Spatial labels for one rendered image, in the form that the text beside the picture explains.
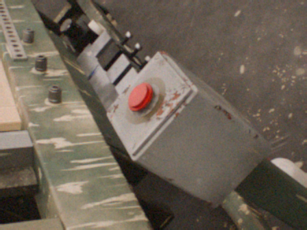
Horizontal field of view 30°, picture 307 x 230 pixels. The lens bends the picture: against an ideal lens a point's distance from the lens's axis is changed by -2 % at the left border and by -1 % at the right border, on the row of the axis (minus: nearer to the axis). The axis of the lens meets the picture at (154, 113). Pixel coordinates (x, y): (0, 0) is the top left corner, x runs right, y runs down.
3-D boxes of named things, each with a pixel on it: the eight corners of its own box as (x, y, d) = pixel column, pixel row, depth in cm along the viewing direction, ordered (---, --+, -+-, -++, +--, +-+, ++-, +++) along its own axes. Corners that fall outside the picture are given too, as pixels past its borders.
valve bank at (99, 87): (240, 139, 111) (156, 77, 97) (190, 193, 114) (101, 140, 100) (149, 35, 151) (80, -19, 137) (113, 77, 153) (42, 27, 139)
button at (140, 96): (164, 98, 74) (153, 90, 72) (143, 122, 74) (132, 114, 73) (153, 83, 77) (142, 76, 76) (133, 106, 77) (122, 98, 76)
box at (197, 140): (277, 150, 80) (195, 87, 69) (218, 212, 82) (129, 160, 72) (238, 108, 89) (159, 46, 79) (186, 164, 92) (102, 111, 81)
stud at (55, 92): (62, 104, 106) (63, 90, 105) (49, 105, 105) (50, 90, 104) (59, 97, 108) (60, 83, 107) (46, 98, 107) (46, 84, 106)
